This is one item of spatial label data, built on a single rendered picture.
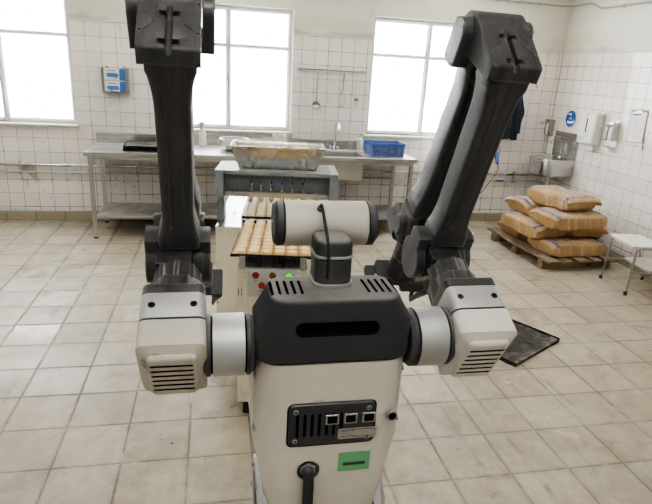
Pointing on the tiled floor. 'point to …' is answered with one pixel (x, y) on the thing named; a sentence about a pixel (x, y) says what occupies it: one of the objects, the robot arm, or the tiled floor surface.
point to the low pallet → (548, 255)
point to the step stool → (636, 255)
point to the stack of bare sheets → (527, 344)
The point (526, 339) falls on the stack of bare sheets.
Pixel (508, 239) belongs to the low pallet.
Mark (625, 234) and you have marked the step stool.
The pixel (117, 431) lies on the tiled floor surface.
